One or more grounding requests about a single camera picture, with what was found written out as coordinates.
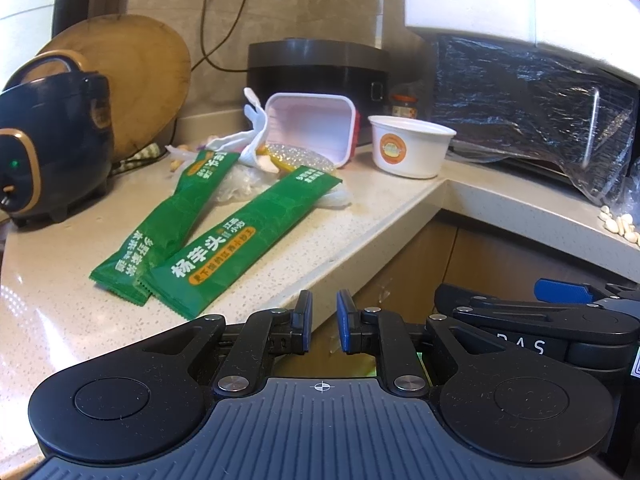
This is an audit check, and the green snack packet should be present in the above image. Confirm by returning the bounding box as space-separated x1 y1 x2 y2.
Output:
141 166 342 320
90 150 240 306

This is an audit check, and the clear plastic bag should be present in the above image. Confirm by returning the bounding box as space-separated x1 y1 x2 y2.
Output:
168 143 352 209

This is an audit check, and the white paper bowl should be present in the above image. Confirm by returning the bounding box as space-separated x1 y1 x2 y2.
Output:
368 115 457 180

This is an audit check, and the white glove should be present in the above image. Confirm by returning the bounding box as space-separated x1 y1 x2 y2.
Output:
205 87 279 174

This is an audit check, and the white garlic cloves pile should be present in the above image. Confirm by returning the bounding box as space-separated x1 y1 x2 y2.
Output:
598 205 640 246

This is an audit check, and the black foil-wrapped oven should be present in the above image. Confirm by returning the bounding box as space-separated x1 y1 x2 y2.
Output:
432 36 639 205

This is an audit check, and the green striped dish cloth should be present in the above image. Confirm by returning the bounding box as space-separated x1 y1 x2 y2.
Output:
111 143 166 176

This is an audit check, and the orange-lid sauce jar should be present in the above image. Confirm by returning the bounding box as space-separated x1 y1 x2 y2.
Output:
390 93 418 118

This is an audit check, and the black rice cooker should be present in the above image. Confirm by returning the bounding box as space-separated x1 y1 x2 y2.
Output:
246 38 390 119

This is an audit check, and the dark blue electric kettle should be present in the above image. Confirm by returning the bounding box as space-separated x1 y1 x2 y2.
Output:
1 50 114 228

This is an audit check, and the round wooden cutting board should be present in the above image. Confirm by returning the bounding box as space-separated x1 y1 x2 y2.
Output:
40 14 191 162

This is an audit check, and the black power cable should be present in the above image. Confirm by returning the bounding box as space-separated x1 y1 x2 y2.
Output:
190 0 257 73

